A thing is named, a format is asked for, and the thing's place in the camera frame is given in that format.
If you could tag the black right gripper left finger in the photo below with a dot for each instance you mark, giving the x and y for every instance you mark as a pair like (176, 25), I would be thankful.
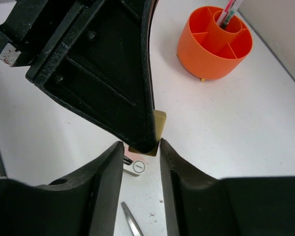
(82, 203)

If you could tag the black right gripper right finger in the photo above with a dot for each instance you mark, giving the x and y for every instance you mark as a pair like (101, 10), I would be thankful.
(197, 204)

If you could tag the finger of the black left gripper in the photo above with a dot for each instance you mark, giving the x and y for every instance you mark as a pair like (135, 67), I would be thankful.
(96, 64)

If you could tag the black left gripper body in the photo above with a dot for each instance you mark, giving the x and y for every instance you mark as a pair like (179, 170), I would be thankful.
(41, 33)

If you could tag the black handled scissors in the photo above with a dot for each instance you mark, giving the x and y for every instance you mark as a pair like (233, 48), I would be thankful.
(132, 223)

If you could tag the tan eraser block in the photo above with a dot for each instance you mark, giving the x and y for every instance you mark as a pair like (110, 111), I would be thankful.
(159, 121)

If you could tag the green gel pen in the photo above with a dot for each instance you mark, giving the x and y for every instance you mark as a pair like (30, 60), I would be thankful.
(235, 6)

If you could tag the pink white pen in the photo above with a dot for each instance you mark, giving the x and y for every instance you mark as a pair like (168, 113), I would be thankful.
(224, 12)

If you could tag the pink white mini stapler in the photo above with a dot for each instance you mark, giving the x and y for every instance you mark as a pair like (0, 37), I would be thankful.
(134, 164)

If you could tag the orange round desk organizer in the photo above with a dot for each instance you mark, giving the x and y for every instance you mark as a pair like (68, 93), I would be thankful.
(208, 51)

